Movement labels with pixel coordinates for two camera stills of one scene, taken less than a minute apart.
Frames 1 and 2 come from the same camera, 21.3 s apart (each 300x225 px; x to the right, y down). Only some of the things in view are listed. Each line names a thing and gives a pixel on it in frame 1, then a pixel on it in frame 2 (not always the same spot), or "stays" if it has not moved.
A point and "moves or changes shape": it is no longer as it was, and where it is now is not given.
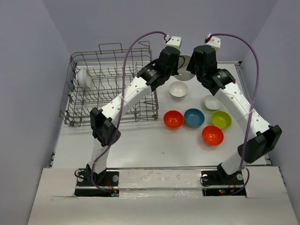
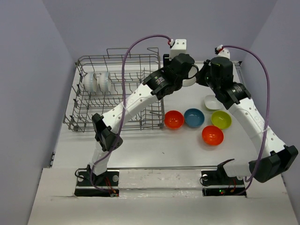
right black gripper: x=191 y=66 -> x=200 y=74
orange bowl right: x=212 y=135 stays
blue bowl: x=194 y=117 stays
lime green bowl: x=221 y=119 stays
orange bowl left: x=173 y=119 stays
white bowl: x=183 y=75 moves or changes shape
